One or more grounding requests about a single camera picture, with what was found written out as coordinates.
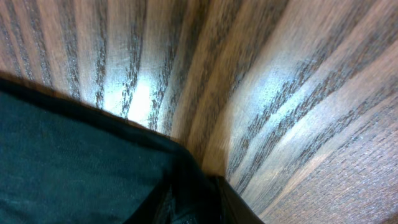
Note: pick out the black t-shirt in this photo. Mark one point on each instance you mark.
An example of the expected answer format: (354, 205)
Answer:
(64, 163)

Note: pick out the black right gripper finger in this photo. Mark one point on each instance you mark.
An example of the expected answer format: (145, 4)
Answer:
(234, 209)

